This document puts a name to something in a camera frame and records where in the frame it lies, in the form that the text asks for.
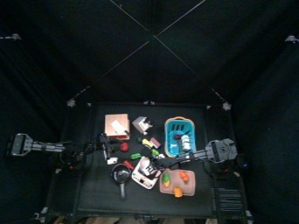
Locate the yellow toy food piece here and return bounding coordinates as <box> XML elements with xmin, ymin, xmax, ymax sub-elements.
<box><xmin>142</xmin><ymin>138</ymin><xmax>155</xmax><ymax>149</ymax></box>

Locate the orange toy carrot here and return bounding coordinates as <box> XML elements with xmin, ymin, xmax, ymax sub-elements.
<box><xmin>178</xmin><ymin>170</ymin><xmax>191</xmax><ymax>184</ymax></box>

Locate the teal basket orange rim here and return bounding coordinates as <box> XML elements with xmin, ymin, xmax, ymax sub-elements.
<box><xmin>163</xmin><ymin>116</ymin><xmax>198</xmax><ymax>158</ymax></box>

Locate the white toy bottle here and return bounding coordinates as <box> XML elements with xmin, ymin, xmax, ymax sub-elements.
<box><xmin>180</xmin><ymin>135</ymin><xmax>192</xmax><ymax>152</ymax></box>

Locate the orange toy food piece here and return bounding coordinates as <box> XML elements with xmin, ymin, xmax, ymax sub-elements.
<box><xmin>172</xmin><ymin>186</ymin><xmax>184</xmax><ymax>199</ymax></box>

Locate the small grey white toy appliance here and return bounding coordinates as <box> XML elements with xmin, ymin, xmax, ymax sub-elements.
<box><xmin>131</xmin><ymin>115</ymin><xmax>155</xmax><ymax>136</ymax></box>

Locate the red toy pepper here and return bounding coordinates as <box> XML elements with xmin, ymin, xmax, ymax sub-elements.
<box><xmin>123</xmin><ymin>159</ymin><xmax>136</xmax><ymax>171</ymax></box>

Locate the yellow toy corn green husk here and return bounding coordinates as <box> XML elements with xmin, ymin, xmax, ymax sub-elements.
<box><xmin>162</xmin><ymin>172</ymin><xmax>174</xmax><ymax>188</ymax></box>

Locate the pink toy food block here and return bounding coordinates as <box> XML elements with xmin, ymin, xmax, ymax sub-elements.
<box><xmin>150</xmin><ymin>136</ymin><xmax>163</xmax><ymax>149</ymax></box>

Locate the glass pan lid grey knob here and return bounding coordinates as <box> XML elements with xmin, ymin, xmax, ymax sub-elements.
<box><xmin>112</xmin><ymin>164</ymin><xmax>132</xmax><ymax>184</ymax></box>

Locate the thin diagonal frame wire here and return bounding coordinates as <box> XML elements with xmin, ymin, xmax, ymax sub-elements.
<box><xmin>70</xmin><ymin>0</ymin><xmax>207</xmax><ymax>103</ymax></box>
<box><xmin>107</xmin><ymin>0</ymin><xmax>230</xmax><ymax>107</ymax></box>

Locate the white printed label sticker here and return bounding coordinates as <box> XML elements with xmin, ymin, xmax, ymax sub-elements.
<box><xmin>216</xmin><ymin>187</ymin><xmax>244</xmax><ymax>217</ymax></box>

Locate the pink toy cutting board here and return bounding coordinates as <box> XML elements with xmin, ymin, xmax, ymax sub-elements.
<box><xmin>159</xmin><ymin>169</ymin><xmax>198</xmax><ymax>198</ymax></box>

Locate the red wooden toy box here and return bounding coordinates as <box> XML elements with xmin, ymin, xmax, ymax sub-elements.
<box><xmin>104</xmin><ymin>113</ymin><xmax>132</xmax><ymax>141</ymax></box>

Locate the grey toy frying pan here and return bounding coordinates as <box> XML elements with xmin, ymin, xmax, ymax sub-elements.
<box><xmin>111</xmin><ymin>163</ymin><xmax>134</xmax><ymax>200</ymax></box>

